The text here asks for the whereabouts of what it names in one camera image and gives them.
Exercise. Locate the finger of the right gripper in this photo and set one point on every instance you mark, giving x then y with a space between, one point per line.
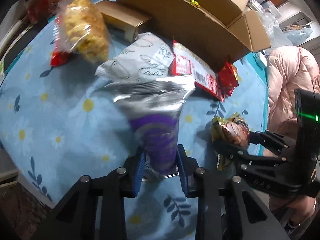
237 154
273 143

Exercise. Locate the pink puffer jacket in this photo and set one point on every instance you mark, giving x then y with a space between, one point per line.
288 68

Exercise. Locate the purple silver snack packet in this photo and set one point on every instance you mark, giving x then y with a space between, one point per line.
153 110

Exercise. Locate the open cardboard box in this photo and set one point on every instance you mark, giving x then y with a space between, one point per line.
217 32

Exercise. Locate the clear plastic bag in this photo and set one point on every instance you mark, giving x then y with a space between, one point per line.
269 16

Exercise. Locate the person's right hand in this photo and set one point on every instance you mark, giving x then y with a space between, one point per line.
303 205

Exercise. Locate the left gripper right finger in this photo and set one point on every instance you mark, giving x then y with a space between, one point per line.
186 168

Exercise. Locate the small gold cardboard box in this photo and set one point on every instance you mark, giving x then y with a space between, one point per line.
130 21

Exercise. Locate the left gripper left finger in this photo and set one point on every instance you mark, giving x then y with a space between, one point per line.
135 169

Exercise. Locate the white bread snack bag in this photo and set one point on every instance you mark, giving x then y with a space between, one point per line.
146 59

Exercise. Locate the red gold sausage packet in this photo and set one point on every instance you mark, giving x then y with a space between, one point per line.
59 56

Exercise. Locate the clear bag yellow puffs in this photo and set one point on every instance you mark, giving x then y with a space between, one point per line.
83 30

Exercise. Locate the red white spicy strip packet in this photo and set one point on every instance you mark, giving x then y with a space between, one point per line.
188 63

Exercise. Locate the yellow lollipop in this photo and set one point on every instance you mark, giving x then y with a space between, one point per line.
194 3

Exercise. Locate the dark lidded red jar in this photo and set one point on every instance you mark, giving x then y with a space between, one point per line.
37 10

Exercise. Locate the small red gold candy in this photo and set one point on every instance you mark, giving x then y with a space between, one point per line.
228 78

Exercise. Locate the green red crinkled snack packet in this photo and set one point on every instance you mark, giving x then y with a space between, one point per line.
233 130

